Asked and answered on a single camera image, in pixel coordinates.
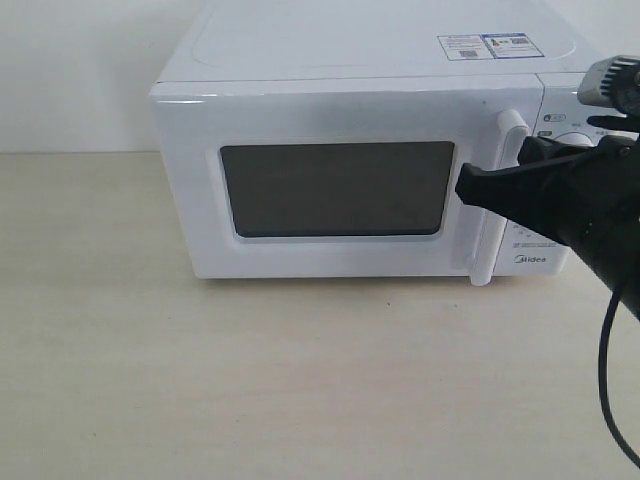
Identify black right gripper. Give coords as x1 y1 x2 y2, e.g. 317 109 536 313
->
455 136 639 316

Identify white microwave door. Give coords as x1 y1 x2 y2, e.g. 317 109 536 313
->
150 76 543 285

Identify white Midea microwave oven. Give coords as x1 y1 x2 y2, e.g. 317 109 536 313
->
149 1 608 285

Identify upper white power knob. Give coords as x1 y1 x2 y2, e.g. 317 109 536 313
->
550 132 594 147

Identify blue white label sticker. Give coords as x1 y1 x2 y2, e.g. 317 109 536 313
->
437 32 544 61

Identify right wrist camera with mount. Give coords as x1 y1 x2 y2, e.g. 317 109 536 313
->
577 55 639 133

